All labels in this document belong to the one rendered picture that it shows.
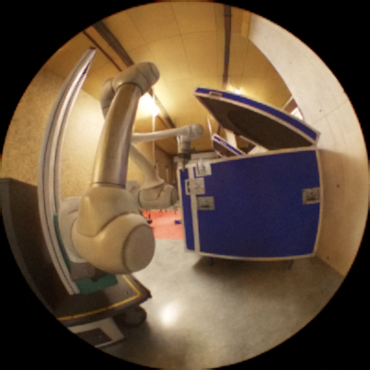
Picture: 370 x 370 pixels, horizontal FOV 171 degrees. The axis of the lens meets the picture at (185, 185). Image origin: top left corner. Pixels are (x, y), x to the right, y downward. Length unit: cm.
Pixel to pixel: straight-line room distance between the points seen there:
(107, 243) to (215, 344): 72
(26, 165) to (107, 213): 232
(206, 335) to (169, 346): 20
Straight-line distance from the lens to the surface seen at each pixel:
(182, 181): 106
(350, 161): 115
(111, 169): 31
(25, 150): 256
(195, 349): 79
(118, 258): 24
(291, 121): 102
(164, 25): 255
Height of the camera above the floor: 76
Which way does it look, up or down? 2 degrees up
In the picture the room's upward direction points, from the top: 5 degrees counter-clockwise
